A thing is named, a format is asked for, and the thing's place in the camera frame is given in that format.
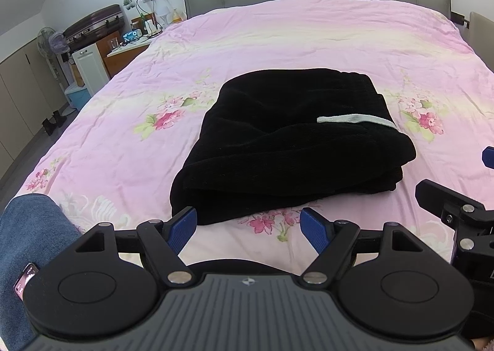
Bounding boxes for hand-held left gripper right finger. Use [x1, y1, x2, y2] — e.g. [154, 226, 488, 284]
[300, 207, 421, 287]

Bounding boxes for smartphone in pocket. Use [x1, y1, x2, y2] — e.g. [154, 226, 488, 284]
[13, 263, 40, 301]

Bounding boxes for person's leg in blue jeans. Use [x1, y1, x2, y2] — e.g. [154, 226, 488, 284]
[0, 194, 83, 351]

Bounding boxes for white small cabinet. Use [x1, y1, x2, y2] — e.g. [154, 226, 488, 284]
[71, 42, 111, 98]

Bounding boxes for black shoes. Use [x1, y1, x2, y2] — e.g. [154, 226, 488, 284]
[42, 110, 67, 136]

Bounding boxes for standing fan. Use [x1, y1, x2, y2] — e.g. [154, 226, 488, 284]
[36, 26, 69, 91]

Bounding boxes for dark brown suitcase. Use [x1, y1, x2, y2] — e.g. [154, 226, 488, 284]
[63, 4, 126, 45]

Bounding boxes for black pants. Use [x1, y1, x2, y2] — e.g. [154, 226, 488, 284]
[170, 69, 417, 226]

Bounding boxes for light blue storage bin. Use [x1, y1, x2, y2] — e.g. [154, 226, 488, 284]
[64, 83, 92, 112]

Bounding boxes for pink floral bedsheet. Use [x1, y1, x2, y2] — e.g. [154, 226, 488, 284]
[15, 0, 494, 270]

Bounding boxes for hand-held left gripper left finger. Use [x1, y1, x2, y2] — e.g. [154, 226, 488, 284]
[75, 206, 198, 287]

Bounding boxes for wooden nightstand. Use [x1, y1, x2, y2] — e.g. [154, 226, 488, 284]
[96, 17, 165, 79]

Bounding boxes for grey upholstered chair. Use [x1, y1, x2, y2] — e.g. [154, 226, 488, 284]
[469, 11, 494, 52]

